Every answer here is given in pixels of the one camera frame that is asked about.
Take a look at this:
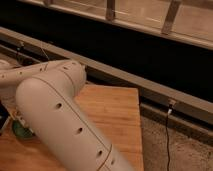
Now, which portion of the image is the black cable on right floor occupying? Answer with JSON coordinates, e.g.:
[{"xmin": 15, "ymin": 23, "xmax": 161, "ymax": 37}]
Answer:
[{"xmin": 164, "ymin": 102, "xmax": 176, "ymax": 171}]

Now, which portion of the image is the green ceramic bowl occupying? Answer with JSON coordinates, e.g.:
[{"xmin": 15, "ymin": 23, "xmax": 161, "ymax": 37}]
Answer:
[{"xmin": 12, "ymin": 120, "xmax": 35, "ymax": 139}]

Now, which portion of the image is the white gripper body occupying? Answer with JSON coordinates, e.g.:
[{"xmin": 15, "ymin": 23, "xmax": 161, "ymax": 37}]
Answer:
[{"xmin": 0, "ymin": 87, "xmax": 16, "ymax": 114}]

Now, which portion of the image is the metal window frame rail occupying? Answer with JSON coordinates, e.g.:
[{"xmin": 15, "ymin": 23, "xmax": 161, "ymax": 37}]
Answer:
[{"xmin": 19, "ymin": 0, "xmax": 213, "ymax": 50}]

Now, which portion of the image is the small white bottle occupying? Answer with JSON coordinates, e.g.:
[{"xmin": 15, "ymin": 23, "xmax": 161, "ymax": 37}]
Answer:
[{"xmin": 14, "ymin": 111, "xmax": 27, "ymax": 128}]

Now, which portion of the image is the black device at left edge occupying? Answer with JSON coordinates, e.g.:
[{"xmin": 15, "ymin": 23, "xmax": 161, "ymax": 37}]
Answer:
[{"xmin": 0, "ymin": 102, "xmax": 10, "ymax": 136}]

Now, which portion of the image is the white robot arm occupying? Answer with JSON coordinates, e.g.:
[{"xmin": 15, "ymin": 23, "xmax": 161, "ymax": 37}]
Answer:
[{"xmin": 0, "ymin": 59, "xmax": 135, "ymax": 171}]

